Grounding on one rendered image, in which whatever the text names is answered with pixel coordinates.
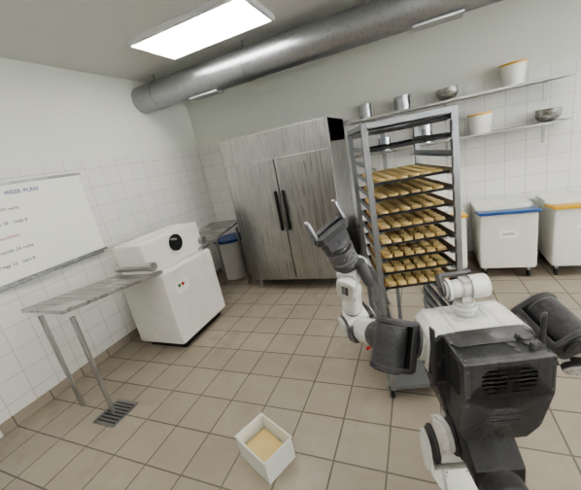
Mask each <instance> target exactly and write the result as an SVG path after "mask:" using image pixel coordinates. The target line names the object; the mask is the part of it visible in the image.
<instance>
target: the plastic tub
mask: <svg viewBox="0 0 581 490"><path fill-rule="evenodd" d="M235 437H236V439H237V442H238V446H239V449H240V452H241V455H242V456H243V457H244V458H245V459H246V461H247V462H248V463H249V464H250V465H251V466H252V467H253V468H254V469H255V470H256V471H257V472H258V473H259V474H260V475H261V476H262V477H263V478H264V479H265V480H266V481H267V482H268V483H269V484H271V483H272V482H273V481H274V480H275V479H276V478H277V477H278V476H279V474H280V473H281V472H282V471H283V470H284V469H285V468H286V467H287V466H288V465H289V463H290V462H291V461H292V460H293V459H294V458H295V453H294V449H293V445H292V441H291V438H292V436H291V435H289V434H288V433H287V432H286V431H284V430H283V429H282V428H280V427H279V426H278V425H277V424H275V423H274V422H273V421H271V420H270V419H269V418H268V417H266V416H265V415H264V414H262V413H261V414H260V415H258V416H257V417H256V418H255V419H254V420H253V421H252V422H250V423H249V424H248V425H247V426H246V427H245V428H244V429H242V430H241V431H240V432H239V433H238V434H237V435H235Z"/></svg>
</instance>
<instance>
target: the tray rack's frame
mask: <svg viewBox="0 0 581 490"><path fill-rule="evenodd" d="M449 113H452V106H449V107H444V108H439V109H434V110H429V111H424V112H420V113H415V114H410V115H405V116H400V117H396V118H391V119H386V120H381V121H377V122H368V123H367V124H366V128H367V131H373V130H378V129H380V130H381V129H384V128H387V127H392V126H397V125H402V124H407V123H416V122H419V121H423V120H427V119H431V118H434V117H438V116H442V115H446V114H449ZM357 133H360V128H359V125H358V126H356V127H354V128H352V129H350V130H349V131H347V134H348V142H349V150H350V157H351V165H352V172H353V180H354V187H355V195H356V203H357V210H358V218H359V232H360V240H361V248H362V255H363V257H364V258H366V260H367V262H368V259H367V252H366V244H365V236H364V228H363V220H362V213H361V205H360V197H359V182H358V174H357V167H356V159H355V151H354V143H353V135H354V134H357ZM414 136H419V129H418V127H413V137H414ZM380 137H381V145H383V144H386V141H385V133H381V134H380ZM382 157H383V166H384V169H388V162H387V152H386V150H384V151H382ZM415 162H417V163H421V158H420V156H415ZM367 292H368V300H369V306H370V307H371V308H372V310H373V312H374V307H373V299H372V291H371V286H367ZM395 292H396V302H397V312H398V319H401V320H402V314H401V303H400V293H399V288H397V289H395ZM386 376H387V378H388V379H386V383H387V386H388V390H389V392H390V387H391V386H390V379H389V374H388V373H386ZM394 382H395V391H397V390H407V389H417V388H426V387H430V383H429V379H428V376H427V372H426V368H425V366H424V362H423V361H420V360H417V366H416V372H415V373H414V374H400V375H399V376H398V377H395V378H394ZM395 391H394V392H395Z"/></svg>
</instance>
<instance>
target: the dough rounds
mask: <svg viewBox="0 0 581 490"><path fill-rule="evenodd" d="M439 273H446V272H445V271H444V270H443V269H442V268H441V267H437V268H430V269H423V270H416V271H409V272H402V273H396V274H389V275H388V277H387V278H384V284H385V286H386V288H388V287H394V286H401V285H408V284H415V283H422V282H429V281H435V277H434V276H435V275H437V274H439Z"/></svg>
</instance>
